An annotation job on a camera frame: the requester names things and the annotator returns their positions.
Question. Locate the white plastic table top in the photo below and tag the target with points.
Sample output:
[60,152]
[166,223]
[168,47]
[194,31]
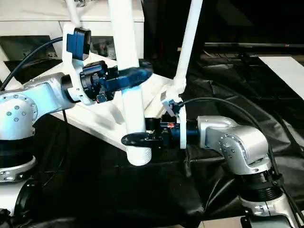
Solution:
[95,114]

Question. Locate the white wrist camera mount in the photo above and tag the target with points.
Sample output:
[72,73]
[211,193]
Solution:
[180,118]
[76,47]

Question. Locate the black plastic mat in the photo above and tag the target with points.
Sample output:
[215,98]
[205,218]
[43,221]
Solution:
[237,78]

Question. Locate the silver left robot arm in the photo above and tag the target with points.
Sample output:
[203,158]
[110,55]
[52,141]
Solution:
[28,107]

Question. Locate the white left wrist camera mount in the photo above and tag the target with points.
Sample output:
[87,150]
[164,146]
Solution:
[76,47]

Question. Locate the white flat board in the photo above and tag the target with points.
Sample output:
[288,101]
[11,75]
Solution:
[285,71]

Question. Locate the white cabinet with glass doors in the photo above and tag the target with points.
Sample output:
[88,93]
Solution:
[35,19]

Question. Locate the tall black cabinet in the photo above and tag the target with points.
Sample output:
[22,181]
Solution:
[161,26]

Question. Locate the black horizontal bar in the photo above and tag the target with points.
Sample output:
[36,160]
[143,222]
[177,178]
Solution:
[249,45]

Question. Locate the white plastic table leg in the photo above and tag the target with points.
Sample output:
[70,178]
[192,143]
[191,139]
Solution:
[128,47]
[187,42]
[73,12]

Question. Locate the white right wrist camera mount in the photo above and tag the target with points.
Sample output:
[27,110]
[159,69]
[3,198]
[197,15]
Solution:
[180,118]

